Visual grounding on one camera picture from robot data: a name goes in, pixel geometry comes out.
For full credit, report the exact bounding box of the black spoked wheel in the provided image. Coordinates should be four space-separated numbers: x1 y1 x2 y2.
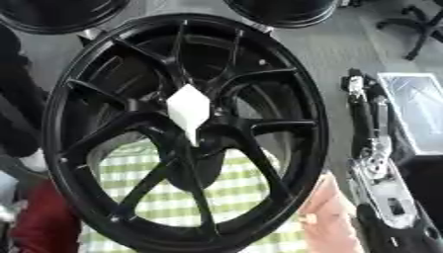
40 13 331 253

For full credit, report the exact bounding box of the person's hand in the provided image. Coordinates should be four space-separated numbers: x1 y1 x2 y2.
298 170 367 253

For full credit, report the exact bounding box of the person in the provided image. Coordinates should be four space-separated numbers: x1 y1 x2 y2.
0 24 54 176

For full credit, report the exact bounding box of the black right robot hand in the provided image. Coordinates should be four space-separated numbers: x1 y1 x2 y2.
339 67 399 160

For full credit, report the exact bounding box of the black office chair base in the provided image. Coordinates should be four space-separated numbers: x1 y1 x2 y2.
375 0 443 62

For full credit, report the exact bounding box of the black round wheel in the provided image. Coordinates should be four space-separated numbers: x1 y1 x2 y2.
0 0 132 36
221 0 339 30

